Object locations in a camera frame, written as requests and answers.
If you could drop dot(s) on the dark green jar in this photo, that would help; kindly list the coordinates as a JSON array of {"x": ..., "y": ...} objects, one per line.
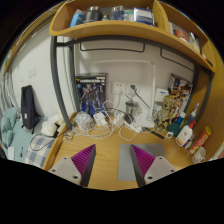
[{"x": 174, "y": 129}]

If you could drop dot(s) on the blue-topped spray bottle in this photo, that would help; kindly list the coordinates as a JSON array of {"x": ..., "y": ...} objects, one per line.
[{"x": 191, "y": 116}]

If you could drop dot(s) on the red snack can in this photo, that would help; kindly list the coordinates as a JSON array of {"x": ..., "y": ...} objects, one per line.
[{"x": 200, "y": 140}]

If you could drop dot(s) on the teal plaid bedding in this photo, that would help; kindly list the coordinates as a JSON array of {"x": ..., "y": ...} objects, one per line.
[{"x": 16, "y": 140}]

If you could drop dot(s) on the grey mouse pad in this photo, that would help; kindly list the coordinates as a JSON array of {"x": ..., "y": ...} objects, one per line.
[{"x": 125, "y": 163}]

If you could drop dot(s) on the black bag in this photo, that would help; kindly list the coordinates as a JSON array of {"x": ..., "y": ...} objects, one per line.
[{"x": 29, "y": 106}]

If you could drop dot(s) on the blue robot model kit box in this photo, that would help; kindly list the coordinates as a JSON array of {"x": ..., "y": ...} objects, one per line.
[{"x": 91, "y": 93}]

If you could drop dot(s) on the clear snack bag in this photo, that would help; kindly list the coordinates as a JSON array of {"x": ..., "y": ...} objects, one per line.
[{"x": 69, "y": 136}]

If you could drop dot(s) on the tan robot figure model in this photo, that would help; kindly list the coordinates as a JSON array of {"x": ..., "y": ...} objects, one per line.
[{"x": 166, "y": 111}]

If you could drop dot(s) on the small white cube clock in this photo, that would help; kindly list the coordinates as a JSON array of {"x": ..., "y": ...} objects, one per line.
[{"x": 169, "y": 135}]

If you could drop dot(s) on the white wall socket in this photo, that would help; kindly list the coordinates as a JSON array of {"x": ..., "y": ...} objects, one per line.
[
  {"x": 119, "y": 88},
  {"x": 128, "y": 90}
]

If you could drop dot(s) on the clear plastic lidded container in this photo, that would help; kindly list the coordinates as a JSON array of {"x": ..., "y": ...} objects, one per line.
[{"x": 82, "y": 120}]

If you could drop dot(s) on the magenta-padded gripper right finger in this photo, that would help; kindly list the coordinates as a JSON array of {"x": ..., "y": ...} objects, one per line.
[{"x": 161, "y": 166}]

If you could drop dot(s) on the wooden shelf unit, grey frame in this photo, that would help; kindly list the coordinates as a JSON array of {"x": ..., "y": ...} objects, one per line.
[{"x": 116, "y": 29}]

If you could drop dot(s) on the white multi-port charger block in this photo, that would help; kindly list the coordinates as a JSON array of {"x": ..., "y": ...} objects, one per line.
[{"x": 99, "y": 119}]

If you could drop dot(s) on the white power strip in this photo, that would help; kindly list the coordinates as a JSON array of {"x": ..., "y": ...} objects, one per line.
[{"x": 134, "y": 126}]

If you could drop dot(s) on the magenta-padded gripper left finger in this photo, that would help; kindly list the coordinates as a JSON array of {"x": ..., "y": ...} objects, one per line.
[{"x": 63, "y": 168}]

